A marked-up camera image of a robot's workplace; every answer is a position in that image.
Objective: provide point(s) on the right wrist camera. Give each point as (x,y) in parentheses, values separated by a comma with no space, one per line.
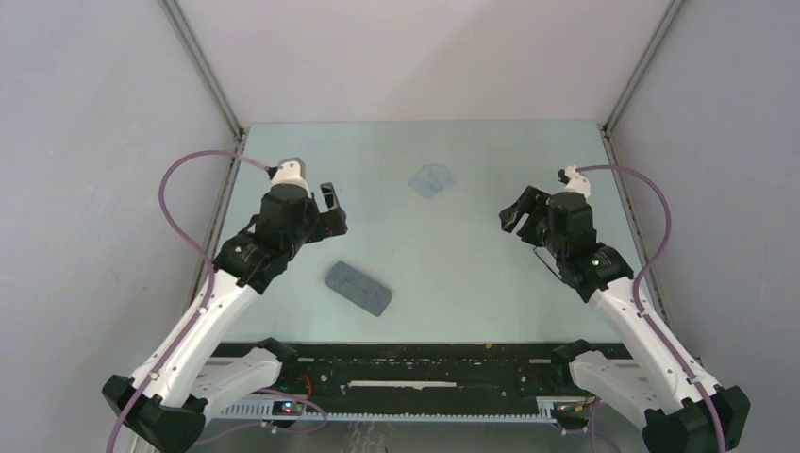
(573,182)

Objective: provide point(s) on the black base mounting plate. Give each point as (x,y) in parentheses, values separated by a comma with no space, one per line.
(431,378)

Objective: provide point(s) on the grey-blue glasses case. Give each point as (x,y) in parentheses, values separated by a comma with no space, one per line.
(359,288)

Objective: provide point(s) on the black thin-frame sunglasses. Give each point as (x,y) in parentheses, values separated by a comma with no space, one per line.
(549,261)

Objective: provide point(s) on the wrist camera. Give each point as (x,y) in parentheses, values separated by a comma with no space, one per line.
(290,171)
(573,182)

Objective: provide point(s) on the right aluminium frame post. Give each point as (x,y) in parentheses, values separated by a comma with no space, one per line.
(665,23)

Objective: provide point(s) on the left aluminium frame post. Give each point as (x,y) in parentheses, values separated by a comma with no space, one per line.
(180,22)

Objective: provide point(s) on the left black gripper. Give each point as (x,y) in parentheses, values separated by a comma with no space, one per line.
(334,217)

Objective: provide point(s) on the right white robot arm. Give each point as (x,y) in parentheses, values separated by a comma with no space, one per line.
(678,406)

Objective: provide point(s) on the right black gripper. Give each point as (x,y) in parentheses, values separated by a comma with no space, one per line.
(531,200)

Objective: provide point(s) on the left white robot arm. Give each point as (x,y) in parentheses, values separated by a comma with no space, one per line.
(167,401)

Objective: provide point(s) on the grey slotted cable duct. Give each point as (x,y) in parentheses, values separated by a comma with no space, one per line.
(257,409)

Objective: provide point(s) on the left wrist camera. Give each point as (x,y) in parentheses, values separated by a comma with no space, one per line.
(290,171)

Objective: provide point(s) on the aluminium frame post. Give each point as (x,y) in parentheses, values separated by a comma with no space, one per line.
(180,22)
(665,23)

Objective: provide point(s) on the light blue cleaning cloth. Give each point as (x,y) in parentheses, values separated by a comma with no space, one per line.
(431,180)

